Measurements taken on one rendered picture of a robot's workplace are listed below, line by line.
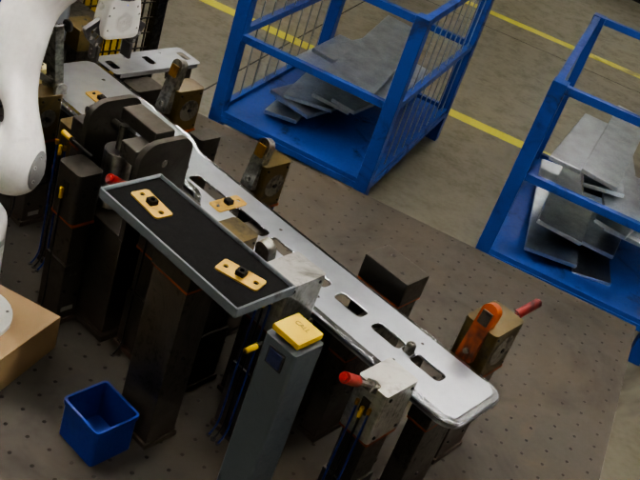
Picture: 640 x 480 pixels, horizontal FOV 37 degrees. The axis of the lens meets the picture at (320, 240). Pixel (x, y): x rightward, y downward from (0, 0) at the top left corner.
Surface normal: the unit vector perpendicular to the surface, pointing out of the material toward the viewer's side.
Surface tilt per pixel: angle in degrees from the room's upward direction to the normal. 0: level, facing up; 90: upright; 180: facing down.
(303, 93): 6
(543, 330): 0
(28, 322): 3
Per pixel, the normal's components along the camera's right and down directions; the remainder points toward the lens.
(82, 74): 0.29, -0.80
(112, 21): 0.65, 0.55
